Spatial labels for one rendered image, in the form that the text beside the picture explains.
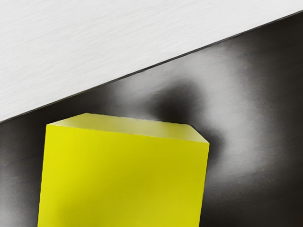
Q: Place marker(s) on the yellow block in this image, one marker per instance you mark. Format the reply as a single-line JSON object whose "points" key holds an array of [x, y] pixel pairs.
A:
{"points": [[123, 175]]}

